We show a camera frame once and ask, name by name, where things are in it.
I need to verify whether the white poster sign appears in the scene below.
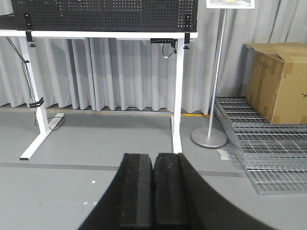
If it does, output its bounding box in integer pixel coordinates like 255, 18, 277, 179
206, 0, 255, 9

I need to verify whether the black dangling cable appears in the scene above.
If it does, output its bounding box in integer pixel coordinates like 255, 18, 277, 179
162, 43, 177, 59

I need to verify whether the black desk control box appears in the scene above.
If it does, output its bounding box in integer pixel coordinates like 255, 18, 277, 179
150, 38, 177, 44

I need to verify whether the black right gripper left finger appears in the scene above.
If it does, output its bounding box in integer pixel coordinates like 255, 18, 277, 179
79, 153, 153, 230

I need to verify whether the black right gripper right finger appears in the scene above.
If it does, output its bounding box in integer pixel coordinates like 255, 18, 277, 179
154, 153, 272, 230

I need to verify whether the black cable bundle on leg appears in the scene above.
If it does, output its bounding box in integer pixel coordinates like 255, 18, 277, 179
6, 37, 65, 131

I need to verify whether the grey curtain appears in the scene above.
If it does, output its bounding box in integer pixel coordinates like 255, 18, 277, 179
0, 0, 307, 115

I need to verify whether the steel floor grating stack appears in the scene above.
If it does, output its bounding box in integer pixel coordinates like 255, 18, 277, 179
215, 97, 307, 195

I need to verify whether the black pegboard clamp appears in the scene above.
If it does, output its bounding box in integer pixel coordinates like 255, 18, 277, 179
24, 12, 36, 47
183, 14, 191, 50

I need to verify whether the brown cardboard box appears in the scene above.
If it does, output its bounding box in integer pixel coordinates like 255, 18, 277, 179
244, 42, 307, 124

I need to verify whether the black right pegboard clamp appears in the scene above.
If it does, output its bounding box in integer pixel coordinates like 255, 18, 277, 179
183, 14, 191, 50

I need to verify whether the silver sign stand pole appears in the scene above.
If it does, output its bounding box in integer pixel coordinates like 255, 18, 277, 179
191, 9, 227, 149

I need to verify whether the black left pegboard clamp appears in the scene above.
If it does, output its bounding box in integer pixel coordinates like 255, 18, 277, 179
24, 12, 36, 47

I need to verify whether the black perforated pegboard panel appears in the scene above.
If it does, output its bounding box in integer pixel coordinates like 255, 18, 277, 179
12, 0, 198, 33

